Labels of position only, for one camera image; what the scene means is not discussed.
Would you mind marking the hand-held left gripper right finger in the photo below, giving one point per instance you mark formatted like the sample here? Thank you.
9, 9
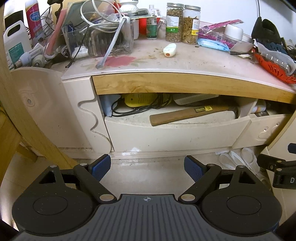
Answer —
193, 170

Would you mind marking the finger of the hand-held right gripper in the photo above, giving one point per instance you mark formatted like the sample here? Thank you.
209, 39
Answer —
268, 161

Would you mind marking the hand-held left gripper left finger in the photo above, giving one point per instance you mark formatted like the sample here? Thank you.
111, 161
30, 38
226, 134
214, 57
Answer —
101, 165

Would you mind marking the cream cabinet drawer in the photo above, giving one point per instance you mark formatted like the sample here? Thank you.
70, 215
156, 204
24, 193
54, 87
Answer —
175, 136

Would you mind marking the small white plastic bottle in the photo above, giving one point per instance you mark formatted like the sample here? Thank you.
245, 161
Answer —
169, 49

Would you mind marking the cream small drawer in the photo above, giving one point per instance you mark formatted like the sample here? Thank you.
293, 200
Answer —
261, 131

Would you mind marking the white paper roll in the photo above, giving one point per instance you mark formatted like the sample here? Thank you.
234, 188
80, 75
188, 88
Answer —
259, 107

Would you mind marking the white cloth bag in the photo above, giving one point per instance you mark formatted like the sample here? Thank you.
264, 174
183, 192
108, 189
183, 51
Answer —
108, 104

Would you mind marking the white vented electronic box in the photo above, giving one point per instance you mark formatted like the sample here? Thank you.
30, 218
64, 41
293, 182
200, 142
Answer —
194, 99

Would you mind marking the cream bedside cabinet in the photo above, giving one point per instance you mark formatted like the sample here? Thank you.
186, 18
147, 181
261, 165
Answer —
76, 92

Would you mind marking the orange plastic basket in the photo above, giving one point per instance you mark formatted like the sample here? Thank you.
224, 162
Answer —
270, 69

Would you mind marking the clear plastic container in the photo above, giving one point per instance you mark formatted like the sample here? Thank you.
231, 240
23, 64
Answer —
277, 59

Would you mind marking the metal shoehorn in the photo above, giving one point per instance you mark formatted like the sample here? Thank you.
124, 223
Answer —
108, 51

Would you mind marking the metal scraper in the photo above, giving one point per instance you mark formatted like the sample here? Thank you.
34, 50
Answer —
242, 47

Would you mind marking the clear plastic organizer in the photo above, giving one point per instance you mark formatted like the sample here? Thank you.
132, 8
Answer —
97, 44

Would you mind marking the round white light bulb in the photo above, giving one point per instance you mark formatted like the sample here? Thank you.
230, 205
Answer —
38, 60

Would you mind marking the blue wipes packet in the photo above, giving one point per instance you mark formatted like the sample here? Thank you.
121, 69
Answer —
211, 44

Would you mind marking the black cloth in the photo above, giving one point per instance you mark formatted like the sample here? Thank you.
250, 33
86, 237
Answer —
266, 29

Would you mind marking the white cream jar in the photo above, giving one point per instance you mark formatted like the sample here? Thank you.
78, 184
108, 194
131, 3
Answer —
233, 32

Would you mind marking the pink striped package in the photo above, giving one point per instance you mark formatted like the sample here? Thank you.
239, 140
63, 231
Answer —
215, 34

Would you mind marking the green label bottle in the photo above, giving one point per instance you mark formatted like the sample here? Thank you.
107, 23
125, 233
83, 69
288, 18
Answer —
152, 31

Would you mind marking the clear jar of dried herbs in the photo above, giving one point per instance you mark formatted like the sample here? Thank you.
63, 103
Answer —
174, 23
190, 25

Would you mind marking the red container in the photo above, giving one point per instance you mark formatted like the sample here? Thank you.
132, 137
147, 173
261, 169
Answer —
142, 26

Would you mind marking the white plastic jug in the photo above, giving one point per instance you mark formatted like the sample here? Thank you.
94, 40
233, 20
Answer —
16, 39

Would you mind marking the teal book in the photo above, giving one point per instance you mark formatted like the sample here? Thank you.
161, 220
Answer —
76, 11

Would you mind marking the pink label white bottle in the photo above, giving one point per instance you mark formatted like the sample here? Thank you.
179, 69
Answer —
34, 20

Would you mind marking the white shower head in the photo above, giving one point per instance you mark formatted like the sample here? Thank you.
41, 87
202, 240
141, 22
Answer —
128, 5

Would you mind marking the black label white bottle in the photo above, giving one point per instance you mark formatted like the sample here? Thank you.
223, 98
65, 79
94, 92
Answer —
13, 18

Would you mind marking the wooden chair frame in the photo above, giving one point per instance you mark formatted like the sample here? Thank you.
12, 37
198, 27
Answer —
13, 104

